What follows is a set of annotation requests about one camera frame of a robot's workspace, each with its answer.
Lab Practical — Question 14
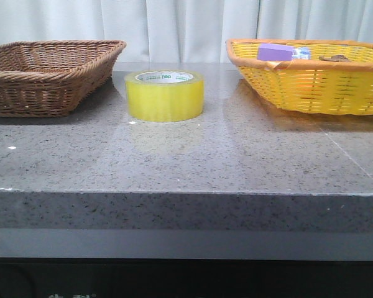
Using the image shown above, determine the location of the purple foam cube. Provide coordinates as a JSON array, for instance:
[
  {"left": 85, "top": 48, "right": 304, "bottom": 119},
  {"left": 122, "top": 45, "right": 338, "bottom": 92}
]
[{"left": 257, "top": 43, "right": 295, "bottom": 61}]

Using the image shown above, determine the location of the grey curtain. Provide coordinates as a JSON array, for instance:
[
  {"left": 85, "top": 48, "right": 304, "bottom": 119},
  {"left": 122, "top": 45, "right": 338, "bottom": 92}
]
[{"left": 0, "top": 1, "right": 373, "bottom": 63}]

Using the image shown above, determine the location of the brown wicker basket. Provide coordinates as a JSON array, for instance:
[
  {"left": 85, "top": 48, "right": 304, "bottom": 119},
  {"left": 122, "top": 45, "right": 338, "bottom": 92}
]
[{"left": 0, "top": 40, "right": 127, "bottom": 118}]

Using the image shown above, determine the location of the brown toy lion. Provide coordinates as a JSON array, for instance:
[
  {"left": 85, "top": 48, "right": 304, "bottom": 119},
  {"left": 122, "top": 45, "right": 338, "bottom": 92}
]
[{"left": 318, "top": 55, "right": 351, "bottom": 63}]

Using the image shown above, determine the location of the yellow packing tape roll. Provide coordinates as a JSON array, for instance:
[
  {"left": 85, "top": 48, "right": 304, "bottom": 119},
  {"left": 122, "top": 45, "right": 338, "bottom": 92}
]
[{"left": 124, "top": 70, "right": 204, "bottom": 122}]

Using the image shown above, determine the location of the blue white labelled can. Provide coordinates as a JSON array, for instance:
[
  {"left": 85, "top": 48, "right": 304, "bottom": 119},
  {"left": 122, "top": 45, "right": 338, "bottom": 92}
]
[{"left": 292, "top": 47, "right": 311, "bottom": 60}]

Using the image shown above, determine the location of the yellow woven basket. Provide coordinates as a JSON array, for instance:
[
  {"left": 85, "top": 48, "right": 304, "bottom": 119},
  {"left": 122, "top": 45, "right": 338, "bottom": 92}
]
[{"left": 226, "top": 38, "right": 373, "bottom": 115}]

